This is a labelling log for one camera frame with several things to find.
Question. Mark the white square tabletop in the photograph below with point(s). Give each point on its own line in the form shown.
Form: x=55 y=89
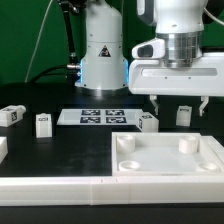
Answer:
x=146 y=154

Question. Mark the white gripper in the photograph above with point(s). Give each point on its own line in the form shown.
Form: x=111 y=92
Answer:
x=204 y=78

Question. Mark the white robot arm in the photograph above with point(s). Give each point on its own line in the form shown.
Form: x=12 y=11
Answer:
x=173 y=63

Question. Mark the white block left edge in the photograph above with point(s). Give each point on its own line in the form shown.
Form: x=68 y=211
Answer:
x=3 y=148

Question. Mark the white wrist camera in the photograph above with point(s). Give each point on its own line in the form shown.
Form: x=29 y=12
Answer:
x=153 y=49

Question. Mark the white obstacle fence wall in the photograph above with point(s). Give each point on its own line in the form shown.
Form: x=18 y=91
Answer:
x=31 y=191

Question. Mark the white marker sheet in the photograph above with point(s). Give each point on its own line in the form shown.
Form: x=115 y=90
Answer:
x=98 y=116

